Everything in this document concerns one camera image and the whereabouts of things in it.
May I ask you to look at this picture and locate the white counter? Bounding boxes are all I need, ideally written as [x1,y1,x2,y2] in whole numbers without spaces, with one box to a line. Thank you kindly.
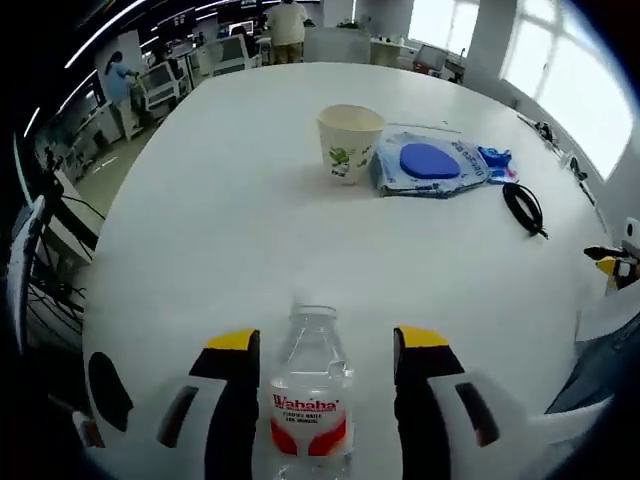
[301,24,372,66]

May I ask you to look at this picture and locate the table cable slot cover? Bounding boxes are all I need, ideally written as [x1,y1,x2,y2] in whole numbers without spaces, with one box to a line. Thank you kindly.
[387,121,464,135]

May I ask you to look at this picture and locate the white bag with blue oval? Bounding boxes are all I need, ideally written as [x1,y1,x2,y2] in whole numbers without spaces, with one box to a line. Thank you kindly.
[368,129,492,201]

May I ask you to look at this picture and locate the blue tissue packet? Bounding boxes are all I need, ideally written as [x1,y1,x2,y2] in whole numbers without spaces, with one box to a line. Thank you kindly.
[476,143,520,186]

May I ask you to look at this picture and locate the window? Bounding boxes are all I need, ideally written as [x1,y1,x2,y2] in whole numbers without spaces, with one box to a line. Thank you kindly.
[498,0,637,182]
[407,0,482,57]

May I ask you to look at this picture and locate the white paper cup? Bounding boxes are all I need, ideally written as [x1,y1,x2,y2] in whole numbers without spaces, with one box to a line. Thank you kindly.
[315,103,387,187]

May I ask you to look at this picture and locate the black cable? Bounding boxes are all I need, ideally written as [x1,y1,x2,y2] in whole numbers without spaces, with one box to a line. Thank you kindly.
[501,181,550,241]

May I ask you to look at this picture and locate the white table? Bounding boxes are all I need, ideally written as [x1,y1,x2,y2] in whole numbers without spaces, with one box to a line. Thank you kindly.
[81,61,617,480]

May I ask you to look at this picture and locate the tangle of black cables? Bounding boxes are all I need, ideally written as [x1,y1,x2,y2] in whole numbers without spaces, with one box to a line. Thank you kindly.
[27,193,107,342]

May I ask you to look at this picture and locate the white office chair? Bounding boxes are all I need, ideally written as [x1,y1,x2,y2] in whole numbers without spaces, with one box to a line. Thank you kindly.
[206,36,252,77]
[141,63,182,110]

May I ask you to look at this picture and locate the person's blue jeans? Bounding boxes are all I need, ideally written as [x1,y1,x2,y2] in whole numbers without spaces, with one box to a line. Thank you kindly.
[543,308,640,417]

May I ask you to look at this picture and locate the black oval pad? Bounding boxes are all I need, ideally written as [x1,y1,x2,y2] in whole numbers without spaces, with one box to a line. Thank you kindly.
[86,351,135,435]

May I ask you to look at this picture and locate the clear plastic water bottle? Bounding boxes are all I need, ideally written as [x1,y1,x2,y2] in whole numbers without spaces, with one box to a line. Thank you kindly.
[268,303,357,480]

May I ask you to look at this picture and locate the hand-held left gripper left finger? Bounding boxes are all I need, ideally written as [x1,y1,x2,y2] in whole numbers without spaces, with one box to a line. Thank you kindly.
[157,328,261,480]

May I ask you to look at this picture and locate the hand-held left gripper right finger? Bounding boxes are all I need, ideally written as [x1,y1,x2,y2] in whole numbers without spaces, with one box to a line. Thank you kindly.
[392,324,501,480]

